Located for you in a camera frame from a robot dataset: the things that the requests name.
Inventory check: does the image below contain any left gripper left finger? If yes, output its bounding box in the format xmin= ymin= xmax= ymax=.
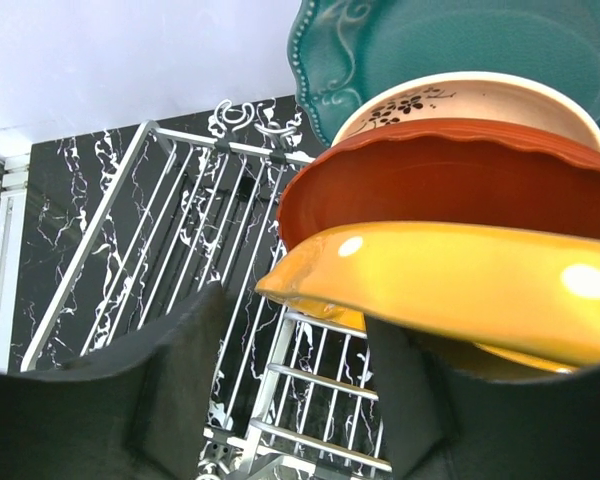
xmin=0 ymin=282 xmax=227 ymax=479

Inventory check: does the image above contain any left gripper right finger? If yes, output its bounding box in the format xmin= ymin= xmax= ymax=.
xmin=365 ymin=317 xmax=600 ymax=479

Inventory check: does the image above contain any yellow dotted plate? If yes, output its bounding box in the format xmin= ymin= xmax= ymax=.
xmin=256 ymin=221 xmax=600 ymax=367

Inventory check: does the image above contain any red brown scalloped plate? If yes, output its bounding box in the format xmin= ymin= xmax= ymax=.
xmin=277 ymin=119 xmax=600 ymax=248

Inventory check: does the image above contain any cream plate with black flower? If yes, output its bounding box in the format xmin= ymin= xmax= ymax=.
xmin=331 ymin=71 xmax=600 ymax=152

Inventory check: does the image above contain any teal plate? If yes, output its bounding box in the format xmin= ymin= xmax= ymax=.
xmin=287 ymin=0 xmax=600 ymax=144

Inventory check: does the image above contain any grey wire dish rack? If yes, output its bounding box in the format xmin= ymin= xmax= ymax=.
xmin=12 ymin=100 xmax=391 ymax=479

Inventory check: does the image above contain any left aluminium frame post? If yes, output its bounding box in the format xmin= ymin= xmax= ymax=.
xmin=0 ymin=154 xmax=30 ymax=373

